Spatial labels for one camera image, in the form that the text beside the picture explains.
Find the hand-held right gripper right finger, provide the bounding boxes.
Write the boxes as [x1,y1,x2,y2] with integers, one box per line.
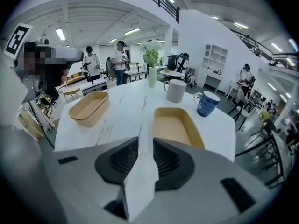
[135,138,274,224]

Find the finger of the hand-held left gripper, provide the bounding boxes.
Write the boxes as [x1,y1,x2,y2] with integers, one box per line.
[54,45,84,64]

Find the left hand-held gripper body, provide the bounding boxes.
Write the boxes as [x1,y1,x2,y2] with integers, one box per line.
[3,22,71,103]

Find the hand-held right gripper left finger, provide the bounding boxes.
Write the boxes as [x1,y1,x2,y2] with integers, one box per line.
[53,136,140,224]

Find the person's left hand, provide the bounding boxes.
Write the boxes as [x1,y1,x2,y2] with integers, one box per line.
[24,52,70,95]

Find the person's striped white shirt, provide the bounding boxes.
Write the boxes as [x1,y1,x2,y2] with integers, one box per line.
[0,52,28,128]

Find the yellow sofa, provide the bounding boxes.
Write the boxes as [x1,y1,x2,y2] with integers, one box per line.
[66,71,86,86]

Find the light wooden side table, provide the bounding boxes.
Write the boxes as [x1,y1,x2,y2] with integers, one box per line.
[62,87,80,103]

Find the white desk brown sides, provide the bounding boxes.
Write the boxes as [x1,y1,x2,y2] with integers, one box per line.
[80,78,108,97]

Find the black office chair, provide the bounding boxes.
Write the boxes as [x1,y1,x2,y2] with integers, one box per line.
[102,57,115,80]

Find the black slat chair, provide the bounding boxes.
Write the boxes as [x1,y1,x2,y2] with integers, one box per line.
[235,119,289,189]

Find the blue striped mug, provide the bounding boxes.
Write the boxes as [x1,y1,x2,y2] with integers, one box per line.
[193,91,221,118]

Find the white flower bouquet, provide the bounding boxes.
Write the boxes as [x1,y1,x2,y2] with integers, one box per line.
[139,40,164,69]

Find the rectangular table black legs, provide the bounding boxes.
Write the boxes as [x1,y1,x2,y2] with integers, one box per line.
[271,130,294,189]

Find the pale green vase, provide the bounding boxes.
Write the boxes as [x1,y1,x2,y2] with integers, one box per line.
[148,66,158,88]

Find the black chair white seat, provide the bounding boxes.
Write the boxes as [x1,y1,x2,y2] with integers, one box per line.
[228,89,256,132]

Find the pale grey mug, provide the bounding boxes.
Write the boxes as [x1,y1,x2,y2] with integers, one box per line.
[163,79,188,103]

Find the black balcony railing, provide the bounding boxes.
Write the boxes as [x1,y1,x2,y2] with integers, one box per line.
[230,28,299,72]
[120,0,181,24]

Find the white domed floor robot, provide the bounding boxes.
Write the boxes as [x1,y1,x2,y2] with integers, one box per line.
[185,74,198,88]

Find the round white table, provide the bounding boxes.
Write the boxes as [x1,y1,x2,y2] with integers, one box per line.
[159,70,185,80]

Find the white cabinet desk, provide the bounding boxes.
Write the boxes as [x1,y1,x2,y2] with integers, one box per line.
[197,43,228,94]

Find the black cable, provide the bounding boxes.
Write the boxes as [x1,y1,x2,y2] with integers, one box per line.
[28,101,56,149]

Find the white desk black frame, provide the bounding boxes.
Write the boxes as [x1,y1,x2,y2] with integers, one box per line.
[123,69,148,84]

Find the black frame machine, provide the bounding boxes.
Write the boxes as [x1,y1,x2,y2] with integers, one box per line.
[166,52,190,76]

